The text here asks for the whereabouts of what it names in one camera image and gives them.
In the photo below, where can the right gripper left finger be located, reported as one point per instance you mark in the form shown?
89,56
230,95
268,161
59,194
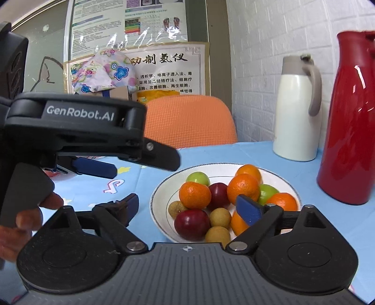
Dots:
113,219

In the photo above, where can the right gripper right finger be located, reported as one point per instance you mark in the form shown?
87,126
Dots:
262,221

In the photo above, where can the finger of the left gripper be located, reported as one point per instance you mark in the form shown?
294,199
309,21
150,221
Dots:
85,166
150,153

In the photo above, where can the mandarin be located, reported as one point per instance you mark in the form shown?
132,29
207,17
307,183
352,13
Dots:
243,184
284,200
194,195

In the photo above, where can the brown longan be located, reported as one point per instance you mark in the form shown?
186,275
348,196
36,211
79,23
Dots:
220,217
176,208
218,234

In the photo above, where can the large orange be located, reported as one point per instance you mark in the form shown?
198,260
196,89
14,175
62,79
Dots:
251,170
238,225

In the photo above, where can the green apple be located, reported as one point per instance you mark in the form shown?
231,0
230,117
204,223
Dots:
266,192
198,177

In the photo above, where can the dark red plum front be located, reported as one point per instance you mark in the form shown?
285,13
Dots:
192,224

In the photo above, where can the dark red plum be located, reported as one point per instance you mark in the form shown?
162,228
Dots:
192,224
219,197

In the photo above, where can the dark red plum back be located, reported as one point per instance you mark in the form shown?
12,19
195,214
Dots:
219,197

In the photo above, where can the brown longan front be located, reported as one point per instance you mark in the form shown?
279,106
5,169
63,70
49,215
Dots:
218,234

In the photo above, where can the person's left hand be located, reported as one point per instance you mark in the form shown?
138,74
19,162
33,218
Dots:
12,240

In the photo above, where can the blue cartoon tablecloth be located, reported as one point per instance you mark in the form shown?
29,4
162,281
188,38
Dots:
356,223

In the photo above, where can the white ceramic plate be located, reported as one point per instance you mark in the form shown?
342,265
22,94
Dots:
168,192

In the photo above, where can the orange chair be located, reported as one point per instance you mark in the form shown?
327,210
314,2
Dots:
183,121

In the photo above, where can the yellow snack bag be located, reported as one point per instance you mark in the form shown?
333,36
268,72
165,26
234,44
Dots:
146,96

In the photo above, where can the brown cardboard box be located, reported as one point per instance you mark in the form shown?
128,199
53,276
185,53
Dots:
121,93

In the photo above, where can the white thermos jug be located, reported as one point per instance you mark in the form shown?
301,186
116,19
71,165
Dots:
298,117

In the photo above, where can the poster with chinese text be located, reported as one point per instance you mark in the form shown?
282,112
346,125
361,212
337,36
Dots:
179,66

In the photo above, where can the floral cloth bag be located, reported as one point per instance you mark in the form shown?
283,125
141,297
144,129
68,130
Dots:
106,70

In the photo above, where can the red thermos jug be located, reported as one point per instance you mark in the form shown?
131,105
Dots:
347,168

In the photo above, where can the laminated colour poster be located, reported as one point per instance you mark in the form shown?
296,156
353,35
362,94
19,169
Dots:
94,24

